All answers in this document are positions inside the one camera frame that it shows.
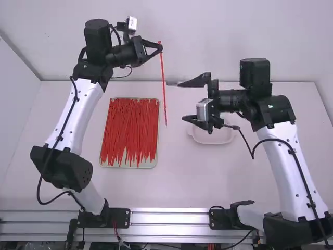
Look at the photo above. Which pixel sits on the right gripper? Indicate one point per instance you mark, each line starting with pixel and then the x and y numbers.
pixel 215 109

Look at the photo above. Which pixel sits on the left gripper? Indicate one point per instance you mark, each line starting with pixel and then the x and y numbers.
pixel 138 50

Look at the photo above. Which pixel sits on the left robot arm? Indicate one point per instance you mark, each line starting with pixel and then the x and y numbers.
pixel 78 109

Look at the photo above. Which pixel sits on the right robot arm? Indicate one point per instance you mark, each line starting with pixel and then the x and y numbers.
pixel 281 156

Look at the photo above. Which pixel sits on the white dish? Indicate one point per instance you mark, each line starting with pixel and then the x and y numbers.
pixel 208 139

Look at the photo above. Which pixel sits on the pale tray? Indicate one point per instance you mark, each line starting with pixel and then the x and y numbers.
pixel 154 163

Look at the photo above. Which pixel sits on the silver rails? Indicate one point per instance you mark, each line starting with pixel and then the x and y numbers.
pixel 169 221

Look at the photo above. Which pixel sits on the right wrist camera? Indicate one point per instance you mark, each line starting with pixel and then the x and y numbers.
pixel 202 110

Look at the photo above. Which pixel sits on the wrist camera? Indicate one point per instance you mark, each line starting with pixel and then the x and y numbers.
pixel 202 110
pixel 132 24

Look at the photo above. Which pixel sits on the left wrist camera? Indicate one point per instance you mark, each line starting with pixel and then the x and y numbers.
pixel 132 24

